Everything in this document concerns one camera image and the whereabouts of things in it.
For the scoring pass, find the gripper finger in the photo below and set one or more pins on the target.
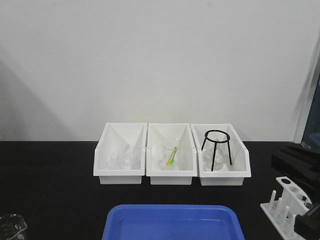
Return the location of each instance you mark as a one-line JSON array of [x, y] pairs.
[[308, 225], [301, 165]]

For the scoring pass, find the white test tube rack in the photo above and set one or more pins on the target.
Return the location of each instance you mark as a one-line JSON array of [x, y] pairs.
[[282, 211]]

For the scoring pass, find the black metal tripod stand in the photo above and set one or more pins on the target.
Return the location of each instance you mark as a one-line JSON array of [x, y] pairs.
[[215, 138]]

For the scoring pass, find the right white storage bin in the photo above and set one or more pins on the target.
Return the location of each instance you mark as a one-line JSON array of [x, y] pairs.
[[229, 175]]

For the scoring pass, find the white storage bin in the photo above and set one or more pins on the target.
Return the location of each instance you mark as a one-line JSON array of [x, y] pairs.
[[156, 134], [229, 175], [113, 138]]

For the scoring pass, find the glass flask in right bin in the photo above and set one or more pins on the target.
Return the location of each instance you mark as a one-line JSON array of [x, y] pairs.
[[218, 162]]

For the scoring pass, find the glass beaker in middle bin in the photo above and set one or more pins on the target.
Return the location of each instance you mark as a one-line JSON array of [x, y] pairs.
[[172, 153]]

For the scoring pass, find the middle white storage bin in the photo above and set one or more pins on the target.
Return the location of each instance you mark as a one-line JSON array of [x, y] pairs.
[[156, 134]]

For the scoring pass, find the glassware in left bin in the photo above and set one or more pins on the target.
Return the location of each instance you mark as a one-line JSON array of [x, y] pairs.
[[122, 159]]

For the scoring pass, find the left white storage bin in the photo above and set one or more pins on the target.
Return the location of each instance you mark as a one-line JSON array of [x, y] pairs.
[[113, 138]]

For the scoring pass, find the blue plastic tray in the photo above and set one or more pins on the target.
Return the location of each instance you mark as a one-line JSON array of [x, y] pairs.
[[172, 222]]

